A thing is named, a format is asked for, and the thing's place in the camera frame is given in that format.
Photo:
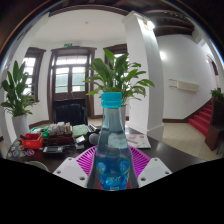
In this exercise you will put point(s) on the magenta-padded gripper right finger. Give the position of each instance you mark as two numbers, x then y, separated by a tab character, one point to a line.
141	161

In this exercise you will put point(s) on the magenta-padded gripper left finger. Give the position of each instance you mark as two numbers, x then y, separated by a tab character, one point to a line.
86	160

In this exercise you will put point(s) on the clear blue-capped drink bottle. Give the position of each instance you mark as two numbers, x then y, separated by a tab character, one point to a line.
111	143

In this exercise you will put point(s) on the white printed paper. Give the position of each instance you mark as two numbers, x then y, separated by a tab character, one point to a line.
140	140

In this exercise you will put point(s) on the grey round microphone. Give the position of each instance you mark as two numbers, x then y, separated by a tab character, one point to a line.
93	138

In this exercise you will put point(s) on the green folded cloth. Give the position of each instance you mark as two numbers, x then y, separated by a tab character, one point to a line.
80	130

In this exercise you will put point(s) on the black rectangular case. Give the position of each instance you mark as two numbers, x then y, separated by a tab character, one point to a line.
52	150

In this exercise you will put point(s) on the tray with tea items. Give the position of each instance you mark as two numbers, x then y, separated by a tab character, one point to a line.
60	136

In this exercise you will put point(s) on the black chair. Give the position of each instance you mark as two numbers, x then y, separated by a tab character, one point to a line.
68	115

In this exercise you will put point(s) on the red box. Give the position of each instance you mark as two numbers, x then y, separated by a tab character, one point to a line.
33	143

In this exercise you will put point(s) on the green box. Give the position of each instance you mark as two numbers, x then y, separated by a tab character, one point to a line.
38	130

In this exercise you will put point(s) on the red carpeted staircase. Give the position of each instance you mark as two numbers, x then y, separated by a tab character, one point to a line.
201	120

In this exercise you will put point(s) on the potted plant in white pot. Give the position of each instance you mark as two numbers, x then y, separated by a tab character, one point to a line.
116	76
20	125

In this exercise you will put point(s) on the dark wooden double door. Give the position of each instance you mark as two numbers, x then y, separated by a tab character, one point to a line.
70	76

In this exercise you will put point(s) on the dark-framed window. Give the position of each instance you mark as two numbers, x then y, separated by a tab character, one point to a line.
115	48
30	70

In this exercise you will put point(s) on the green exit sign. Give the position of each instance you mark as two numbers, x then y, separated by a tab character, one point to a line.
68	44

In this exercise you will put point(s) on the white wall radiator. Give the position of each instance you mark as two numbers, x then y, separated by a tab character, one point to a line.
186	85

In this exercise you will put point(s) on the wall lamp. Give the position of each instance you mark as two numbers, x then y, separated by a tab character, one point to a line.
162	55

